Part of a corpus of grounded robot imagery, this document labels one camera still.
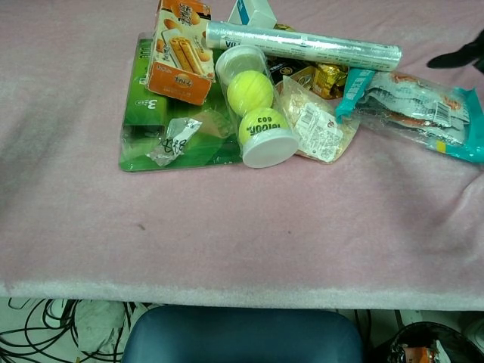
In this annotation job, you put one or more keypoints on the white and blue carton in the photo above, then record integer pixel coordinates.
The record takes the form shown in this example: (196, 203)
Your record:
(252, 13)

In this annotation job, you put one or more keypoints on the clear tennis ball tube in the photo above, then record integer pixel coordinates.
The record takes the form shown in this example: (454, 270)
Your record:
(261, 109)

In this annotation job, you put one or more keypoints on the black waste bin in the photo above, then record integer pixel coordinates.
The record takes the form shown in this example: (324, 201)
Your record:
(435, 346)

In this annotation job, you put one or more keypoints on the black and gold packet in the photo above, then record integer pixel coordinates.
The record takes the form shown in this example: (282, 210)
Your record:
(287, 69)

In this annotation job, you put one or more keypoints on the orange biscuit box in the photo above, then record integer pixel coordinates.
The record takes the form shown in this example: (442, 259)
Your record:
(180, 56)

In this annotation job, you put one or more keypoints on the yellow tennis ball printed 603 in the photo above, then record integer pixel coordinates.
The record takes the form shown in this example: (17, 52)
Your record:
(262, 125)

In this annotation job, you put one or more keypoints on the white cling film roll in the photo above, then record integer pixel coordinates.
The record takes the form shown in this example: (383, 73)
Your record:
(310, 46)

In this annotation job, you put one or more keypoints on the yellow tennis ball plain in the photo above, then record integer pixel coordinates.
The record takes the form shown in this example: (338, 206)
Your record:
(250, 92)

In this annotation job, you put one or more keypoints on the blue chair back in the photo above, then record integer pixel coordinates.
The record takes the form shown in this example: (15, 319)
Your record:
(242, 336)

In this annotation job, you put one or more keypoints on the pink fleece table cloth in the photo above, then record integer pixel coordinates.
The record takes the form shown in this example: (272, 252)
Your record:
(242, 227)

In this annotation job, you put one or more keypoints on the green blister pack card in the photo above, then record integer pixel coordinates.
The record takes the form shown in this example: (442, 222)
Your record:
(151, 113)

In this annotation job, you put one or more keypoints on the teal snack bag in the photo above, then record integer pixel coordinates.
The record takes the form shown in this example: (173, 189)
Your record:
(412, 109)

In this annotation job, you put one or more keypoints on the gold foil snack packet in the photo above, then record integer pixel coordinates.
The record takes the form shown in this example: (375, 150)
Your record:
(329, 79)

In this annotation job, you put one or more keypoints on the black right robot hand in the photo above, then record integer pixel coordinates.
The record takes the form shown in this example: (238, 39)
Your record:
(465, 54)

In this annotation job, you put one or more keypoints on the small clear labelled bag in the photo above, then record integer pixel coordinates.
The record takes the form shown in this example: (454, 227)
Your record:
(175, 140)

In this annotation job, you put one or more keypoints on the clear bag of flakes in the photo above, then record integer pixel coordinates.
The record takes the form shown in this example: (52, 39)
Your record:
(315, 125)

